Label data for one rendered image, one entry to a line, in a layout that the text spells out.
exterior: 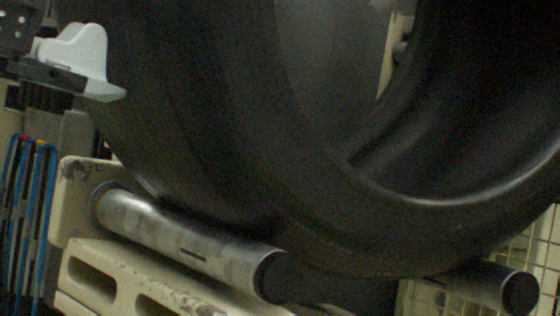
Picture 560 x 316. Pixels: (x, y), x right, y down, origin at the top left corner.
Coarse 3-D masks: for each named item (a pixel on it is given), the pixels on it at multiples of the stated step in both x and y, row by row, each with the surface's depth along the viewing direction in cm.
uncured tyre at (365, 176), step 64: (64, 0) 98; (128, 0) 87; (192, 0) 84; (256, 0) 85; (448, 0) 131; (512, 0) 128; (128, 64) 90; (192, 64) 85; (256, 64) 86; (448, 64) 132; (512, 64) 127; (128, 128) 97; (192, 128) 88; (256, 128) 87; (384, 128) 128; (448, 128) 129; (512, 128) 122; (192, 192) 95; (256, 192) 90; (320, 192) 91; (384, 192) 94; (448, 192) 120; (512, 192) 102; (320, 256) 96; (384, 256) 97; (448, 256) 101
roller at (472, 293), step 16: (448, 272) 110; (464, 272) 108; (480, 272) 107; (496, 272) 105; (512, 272) 104; (448, 288) 111; (464, 288) 108; (480, 288) 106; (496, 288) 104; (512, 288) 103; (528, 288) 104; (480, 304) 108; (496, 304) 105; (512, 304) 103; (528, 304) 105
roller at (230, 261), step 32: (128, 192) 115; (128, 224) 109; (160, 224) 104; (192, 224) 100; (192, 256) 97; (224, 256) 93; (256, 256) 89; (288, 256) 89; (256, 288) 88; (288, 288) 89
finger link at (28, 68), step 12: (0, 60) 84; (12, 60) 83; (24, 60) 84; (36, 60) 84; (12, 72) 83; (24, 72) 84; (36, 72) 84; (48, 72) 85; (60, 72) 86; (72, 72) 87; (48, 84) 85; (60, 84) 85; (72, 84) 87; (84, 84) 88
